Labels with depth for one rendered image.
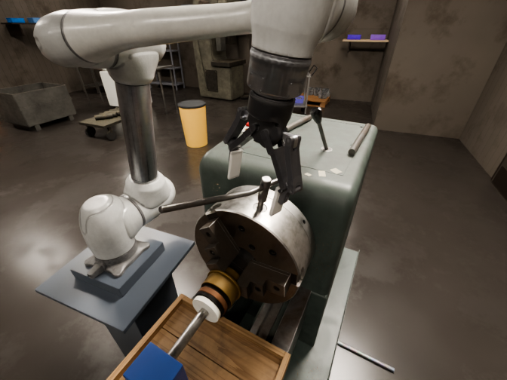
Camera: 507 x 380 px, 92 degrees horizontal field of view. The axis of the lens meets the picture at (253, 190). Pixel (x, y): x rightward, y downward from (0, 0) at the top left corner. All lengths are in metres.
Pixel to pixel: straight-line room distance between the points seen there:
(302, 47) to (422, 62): 4.70
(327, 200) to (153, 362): 0.49
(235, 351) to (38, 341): 1.60
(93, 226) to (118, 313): 0.32
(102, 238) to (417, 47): 4.81
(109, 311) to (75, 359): 0.92
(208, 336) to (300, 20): 0.73
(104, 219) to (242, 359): 0.63
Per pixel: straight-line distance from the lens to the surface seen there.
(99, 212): 1.00
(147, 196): 1.06
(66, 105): 6.29
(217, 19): 0.57
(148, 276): 1.13
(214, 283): 0.58
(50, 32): 0.74
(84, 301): 1.17
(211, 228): 0.59
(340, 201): 0.64
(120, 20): 0.60
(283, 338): 0.81
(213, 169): 0.77
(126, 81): 0.86
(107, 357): 1.91
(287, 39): 0.36
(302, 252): 0.61
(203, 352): 0.78
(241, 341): 0.78
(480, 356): 2.16
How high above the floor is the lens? 1.59
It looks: 34 degrees down
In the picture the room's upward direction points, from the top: straight up
